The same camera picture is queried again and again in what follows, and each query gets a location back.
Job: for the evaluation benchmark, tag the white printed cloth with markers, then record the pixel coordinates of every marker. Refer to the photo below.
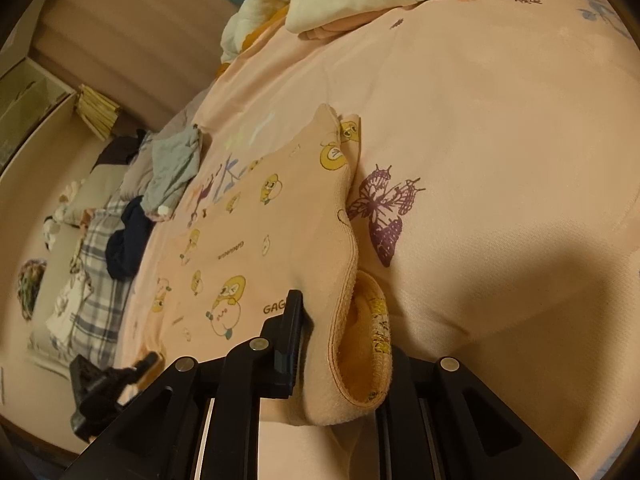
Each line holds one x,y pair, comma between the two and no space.
67,305

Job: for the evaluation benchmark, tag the grey small garment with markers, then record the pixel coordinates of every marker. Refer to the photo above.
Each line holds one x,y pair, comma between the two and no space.
170,165

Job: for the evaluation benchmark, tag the navy garment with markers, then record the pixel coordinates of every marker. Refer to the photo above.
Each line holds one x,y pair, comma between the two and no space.
127,245

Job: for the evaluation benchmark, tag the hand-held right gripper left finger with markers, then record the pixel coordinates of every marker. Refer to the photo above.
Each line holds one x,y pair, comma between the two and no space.
287,340

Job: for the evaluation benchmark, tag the multicoloured round cushion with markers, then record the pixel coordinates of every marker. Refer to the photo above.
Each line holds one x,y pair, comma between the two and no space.
31,285

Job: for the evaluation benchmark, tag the blue plaid cloth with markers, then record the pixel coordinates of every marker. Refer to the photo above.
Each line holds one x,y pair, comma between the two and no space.
97,290

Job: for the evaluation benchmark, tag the dark brown cloth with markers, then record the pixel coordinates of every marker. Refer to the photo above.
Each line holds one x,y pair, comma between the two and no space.
120,147

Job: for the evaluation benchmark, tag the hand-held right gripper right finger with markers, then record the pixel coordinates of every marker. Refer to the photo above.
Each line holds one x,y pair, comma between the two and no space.
425,385

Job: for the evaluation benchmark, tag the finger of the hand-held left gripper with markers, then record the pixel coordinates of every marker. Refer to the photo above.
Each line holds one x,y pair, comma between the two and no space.
142,364

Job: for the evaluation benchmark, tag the white garment with orange trim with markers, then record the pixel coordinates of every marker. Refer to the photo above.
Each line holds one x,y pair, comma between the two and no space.
245,20

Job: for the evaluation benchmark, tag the pink printed blanket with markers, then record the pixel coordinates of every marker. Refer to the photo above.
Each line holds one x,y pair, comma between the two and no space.
500,135

